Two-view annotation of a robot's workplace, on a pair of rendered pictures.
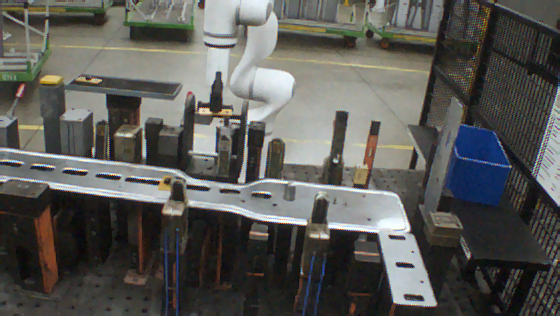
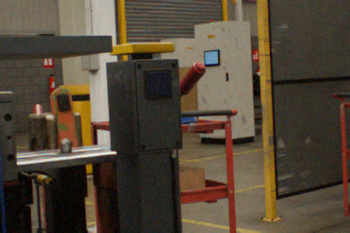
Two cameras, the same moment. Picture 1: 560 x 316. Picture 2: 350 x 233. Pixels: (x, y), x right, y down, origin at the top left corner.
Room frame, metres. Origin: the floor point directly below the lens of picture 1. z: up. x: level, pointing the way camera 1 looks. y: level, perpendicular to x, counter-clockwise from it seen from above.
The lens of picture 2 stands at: (2.32, 0.37, 1.12)
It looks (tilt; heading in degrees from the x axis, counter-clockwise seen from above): 3 degrees down; 148
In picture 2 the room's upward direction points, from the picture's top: 3 degrees counter-clockwise
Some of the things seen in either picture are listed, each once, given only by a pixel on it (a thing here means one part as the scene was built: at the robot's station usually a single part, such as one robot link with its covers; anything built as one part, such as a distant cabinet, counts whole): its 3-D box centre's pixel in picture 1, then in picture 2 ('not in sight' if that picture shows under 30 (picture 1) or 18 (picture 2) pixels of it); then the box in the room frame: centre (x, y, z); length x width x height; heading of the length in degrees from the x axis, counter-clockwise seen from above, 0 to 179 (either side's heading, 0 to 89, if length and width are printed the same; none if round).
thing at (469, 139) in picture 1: (472, 161); not in sight; (1.45, -0.60, 1.10); 0.30 x 0.17 x 0.13; 171
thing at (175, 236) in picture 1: (174, 260); not in sight; (1.08, 0.24, 0.87); 0.12 x 0.09 x 0.35; 1
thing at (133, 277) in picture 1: (140, 227); not in sight; (1.25, 0.38, 0.84); 0.17 x 0.06 x 0.29; 1
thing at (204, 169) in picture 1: (212, 173); not in sight; (1.46, 0.20, 0.94); 0.18 x 0.13 x 0.49; 91
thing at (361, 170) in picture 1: (351, 218); not in sight; (1.39, -0.24, 0.88); 0.04 x 0.04 x 0.36; 1
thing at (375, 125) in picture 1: (361, 196); not in sight; (1.42, -0.26, 0.95); 0.03 x 0.01 x 0.50; 91
